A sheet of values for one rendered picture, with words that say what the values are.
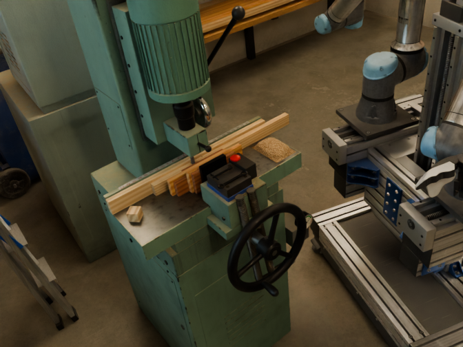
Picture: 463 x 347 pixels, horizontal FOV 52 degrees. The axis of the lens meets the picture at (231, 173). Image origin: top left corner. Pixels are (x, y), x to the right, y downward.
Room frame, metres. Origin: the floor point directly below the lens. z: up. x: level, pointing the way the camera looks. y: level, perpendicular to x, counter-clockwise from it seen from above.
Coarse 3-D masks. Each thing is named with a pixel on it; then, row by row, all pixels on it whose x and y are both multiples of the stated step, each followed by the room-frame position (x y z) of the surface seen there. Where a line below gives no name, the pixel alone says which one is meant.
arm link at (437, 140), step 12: (456, 96) 0.94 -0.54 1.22; (456, 108) 0.91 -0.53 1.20; (444, 120) 0.91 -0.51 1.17; (456, 120) 0.89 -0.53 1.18; (432, 132) 0.90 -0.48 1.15; (444, 132) 0.89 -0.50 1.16; (456, 132) 0.87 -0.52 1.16; (432, 144) 0.88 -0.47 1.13; (444, 144) 0.86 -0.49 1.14; (456, 144) 0.85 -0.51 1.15; (432, 156) 0.88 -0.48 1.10; (444, 156) 0.85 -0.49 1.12
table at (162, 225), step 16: (256, 144) 1.33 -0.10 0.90; (256, 160) 1.23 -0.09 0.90; (272, 160) 1.22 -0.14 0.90; (288, 160) 1.21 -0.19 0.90; (272, 176) 1.17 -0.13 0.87; (128, 208) 1.08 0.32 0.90; (144, 208) 1.07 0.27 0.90; (160, 208) 1.06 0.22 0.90; (176, 208) 1.05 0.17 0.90; (192, 208) 1.04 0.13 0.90; (208, 208) 1.04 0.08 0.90; (128, 224) 1.01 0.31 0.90; (144, 224) 1.00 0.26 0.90; (160, 224) 0.99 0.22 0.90; (176, 224) 0.98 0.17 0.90; (192, 224) 1.00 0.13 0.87; (224, 224) 0.99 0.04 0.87; (240, 224) 0.98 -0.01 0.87; (128, 240) 1.00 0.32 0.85; (144, 240) 0.94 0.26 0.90; (160, 240) 0.94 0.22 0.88; (176, 240) 0.97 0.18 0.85; (144, 256) 0.92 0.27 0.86
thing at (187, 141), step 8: (168, 120) 1.27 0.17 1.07; (176, 120) 1.26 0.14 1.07; (168, 128) 1.24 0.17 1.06; (176, 128) 1.22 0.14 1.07; (200, 128) 1.20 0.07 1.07; (168, 136) 1.25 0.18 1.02; (176, 136) 1.20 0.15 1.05; (184, 136) 1.17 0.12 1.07; (192, 136) 1.16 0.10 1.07; (200, 136) 1.18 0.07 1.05; (176, 144) 1.21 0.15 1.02; (184, 144) 1.17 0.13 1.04; (192, 144) 1.16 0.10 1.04; (208, 144) 1.19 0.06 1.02; (184, 152) 1.18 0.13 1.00; (192, 152) 1.16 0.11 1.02
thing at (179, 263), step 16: (96, 176) 1.41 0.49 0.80; (112, 176) 1.39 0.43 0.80; (128, 176) 1.38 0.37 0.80; (208, 240) 1.03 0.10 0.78; (224, 240) 1.06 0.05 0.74; (160, 256) 1.03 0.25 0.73; (176, 256) 0.96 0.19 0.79; (192, 256) 0.99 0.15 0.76; (208, 256) 1.02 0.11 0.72; (176, 272) 0.96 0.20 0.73
